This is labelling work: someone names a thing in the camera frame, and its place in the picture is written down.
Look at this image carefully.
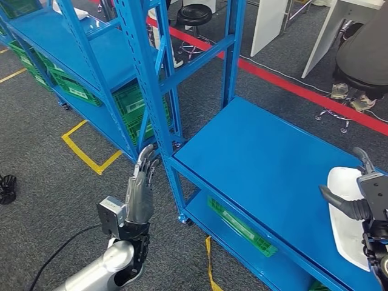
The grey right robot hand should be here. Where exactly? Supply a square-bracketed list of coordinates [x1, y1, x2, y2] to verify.
[319, 146, 388, 222]

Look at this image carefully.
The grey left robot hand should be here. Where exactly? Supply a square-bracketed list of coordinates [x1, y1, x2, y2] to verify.
[125, 144, 160, 225]

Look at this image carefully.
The white plastic shell part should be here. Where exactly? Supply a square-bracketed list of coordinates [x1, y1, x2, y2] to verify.
[327, 166, 372, 273]
[51, 0, 89, 21]

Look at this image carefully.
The blue metal shelf rack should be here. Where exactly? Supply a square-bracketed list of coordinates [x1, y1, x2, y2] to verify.
[0, 0, 184, 164]
[113, 0, 388, 291]

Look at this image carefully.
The yellow floor tape corner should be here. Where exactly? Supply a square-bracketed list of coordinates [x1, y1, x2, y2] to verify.
[61, 119, 122, 176]

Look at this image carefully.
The green plastic crate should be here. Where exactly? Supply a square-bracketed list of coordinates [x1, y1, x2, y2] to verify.
[48, 66, 103, 107]
[112, 82, 172, 146]
[208, 196, 279, 258]
[0, 0, 43, 20]
[8, 40, 54, 91]
[309, 280, 331, 291]

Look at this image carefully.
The black round stool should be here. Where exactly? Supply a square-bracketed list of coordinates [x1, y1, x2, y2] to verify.
[177, 4, 213, 55]
[315, 74, 388, 134]

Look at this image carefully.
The yellow floor tape strip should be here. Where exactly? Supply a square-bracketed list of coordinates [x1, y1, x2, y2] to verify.
[205, 235, 223, 291]

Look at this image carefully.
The seated person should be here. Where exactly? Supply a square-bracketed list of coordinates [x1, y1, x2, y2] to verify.
[331, 0, 388, 112]

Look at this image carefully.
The white desk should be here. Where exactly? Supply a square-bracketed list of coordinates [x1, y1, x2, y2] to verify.
[301, 0, 388, 79]

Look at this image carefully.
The white desk side panel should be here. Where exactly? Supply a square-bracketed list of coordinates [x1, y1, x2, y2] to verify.
[250, 0, 288, 58]

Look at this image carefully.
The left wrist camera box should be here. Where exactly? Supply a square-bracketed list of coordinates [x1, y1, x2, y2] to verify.
[97, 196, 128, 241]

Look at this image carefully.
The black cable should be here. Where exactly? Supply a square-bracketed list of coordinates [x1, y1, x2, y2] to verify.
[29, 224, 101, 291]

